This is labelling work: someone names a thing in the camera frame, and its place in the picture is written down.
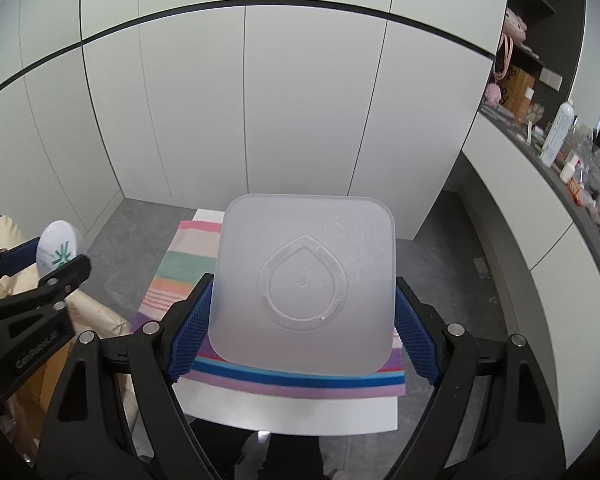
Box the round white tin lid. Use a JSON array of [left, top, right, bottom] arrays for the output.
[[35, 220, 85, 276]]

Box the cream padded chair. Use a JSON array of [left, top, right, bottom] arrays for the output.
[[0, 214, 136, 441]]

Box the striped colourful towel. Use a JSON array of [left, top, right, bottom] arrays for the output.
[[133, 220, 392, 389]]

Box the small white bottle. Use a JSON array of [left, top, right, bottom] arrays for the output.
[[559, 154, 579, 183]]

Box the tall white spray bottle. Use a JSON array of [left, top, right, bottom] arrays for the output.
[[540, 99, 576, 168]]

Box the brown cardboard shelf box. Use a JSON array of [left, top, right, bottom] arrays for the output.
[[498, 65, 535, 113]]

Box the pink plush toy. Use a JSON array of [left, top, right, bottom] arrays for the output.
[[484, 8, 528, 108]]

